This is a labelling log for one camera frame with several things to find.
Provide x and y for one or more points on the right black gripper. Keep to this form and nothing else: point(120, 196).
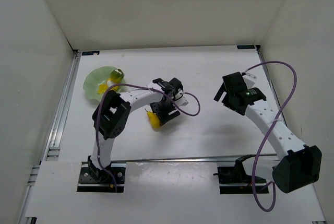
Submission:
point(231, 97)

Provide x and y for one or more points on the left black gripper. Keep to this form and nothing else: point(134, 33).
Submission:
point(164, 112)

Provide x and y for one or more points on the yellow fake pear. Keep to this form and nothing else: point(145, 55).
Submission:
point(154, 120)

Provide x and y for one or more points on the green peeled fake lime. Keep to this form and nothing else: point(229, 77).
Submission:
point(116, 76)

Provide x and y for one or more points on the yellow peeled fake lemon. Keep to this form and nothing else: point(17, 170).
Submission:
point(104, 86)

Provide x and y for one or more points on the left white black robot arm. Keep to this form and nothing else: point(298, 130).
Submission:
point(111, 115)

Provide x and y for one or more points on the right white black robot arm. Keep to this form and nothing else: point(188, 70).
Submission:
point(299, 164)

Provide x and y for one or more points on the green wavy glass bowl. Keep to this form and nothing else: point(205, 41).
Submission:
point(96, 77)

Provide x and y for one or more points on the right blue label sticker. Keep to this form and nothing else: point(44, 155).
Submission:
point(245, 47)

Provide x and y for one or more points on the blue label sticker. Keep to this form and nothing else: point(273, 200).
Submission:
point(90, 53)
point(245, 47)

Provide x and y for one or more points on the left blue label sticker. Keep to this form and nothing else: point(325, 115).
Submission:
point(90, 53)

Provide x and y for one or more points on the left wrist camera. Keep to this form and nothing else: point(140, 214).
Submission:
point(178, 93)

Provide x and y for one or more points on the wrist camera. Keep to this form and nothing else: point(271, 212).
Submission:
point(238, 82)
point(178, 93)

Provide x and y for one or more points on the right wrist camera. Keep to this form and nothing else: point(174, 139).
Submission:
point(238, 82)

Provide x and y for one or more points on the front aluminium rail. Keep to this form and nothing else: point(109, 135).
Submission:
point(189, 159)

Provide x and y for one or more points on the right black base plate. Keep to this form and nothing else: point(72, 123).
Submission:
point(233, 179)

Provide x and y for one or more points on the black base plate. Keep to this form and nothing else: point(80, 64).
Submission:
point(233, 179)
point(88, 183)

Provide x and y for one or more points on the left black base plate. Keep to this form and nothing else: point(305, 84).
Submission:
point(88, 183)

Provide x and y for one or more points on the left aluminium frame rail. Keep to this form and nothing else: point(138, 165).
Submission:
point(52, 144)

